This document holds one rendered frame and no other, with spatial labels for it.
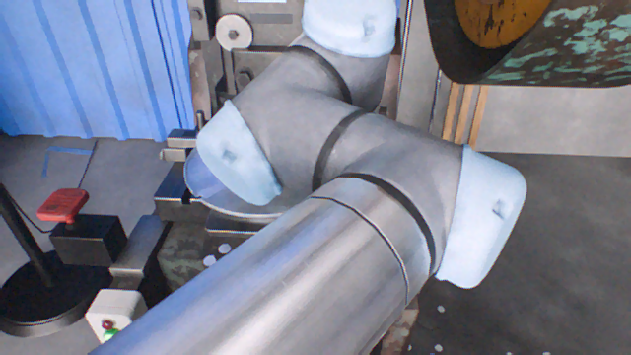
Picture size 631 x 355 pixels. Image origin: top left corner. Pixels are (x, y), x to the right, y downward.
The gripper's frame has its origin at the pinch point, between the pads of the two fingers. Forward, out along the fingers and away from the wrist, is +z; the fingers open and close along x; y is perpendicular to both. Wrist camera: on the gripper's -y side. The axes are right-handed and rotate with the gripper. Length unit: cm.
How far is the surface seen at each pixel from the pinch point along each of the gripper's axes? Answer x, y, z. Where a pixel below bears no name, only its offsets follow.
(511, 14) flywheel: 15.8, 23.3, -20.7
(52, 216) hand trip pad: -3.7, -42.6, 2.3
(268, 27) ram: 21.8, -8.7, -12.9
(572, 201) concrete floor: 52, 113, 112
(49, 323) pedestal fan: -11, -88, 79
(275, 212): -3.2, -7.0, -0.2
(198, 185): 2.2, -20.3, 2.3
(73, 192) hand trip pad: 1.4, -42.0, 4.3
